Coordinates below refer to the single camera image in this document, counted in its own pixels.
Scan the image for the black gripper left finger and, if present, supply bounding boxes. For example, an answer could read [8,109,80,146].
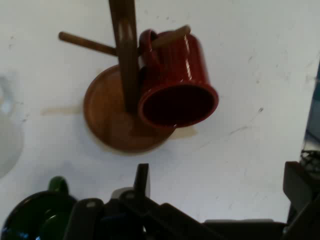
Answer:
[62,163,206,240]

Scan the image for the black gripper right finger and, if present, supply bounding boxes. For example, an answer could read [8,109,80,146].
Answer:
[282,161,320,240]

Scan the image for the red ceramic mug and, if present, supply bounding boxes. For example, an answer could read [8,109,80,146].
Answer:
[136,29,220,130]

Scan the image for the brown wooden mug tree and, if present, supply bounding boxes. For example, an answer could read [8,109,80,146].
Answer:
[58,0,192,156]

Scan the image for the dark green enamel mug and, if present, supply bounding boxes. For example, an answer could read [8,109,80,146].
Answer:
[0,176,78,240]

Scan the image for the white enamel mug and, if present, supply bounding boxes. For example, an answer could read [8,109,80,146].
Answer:
[0,72,25,180]

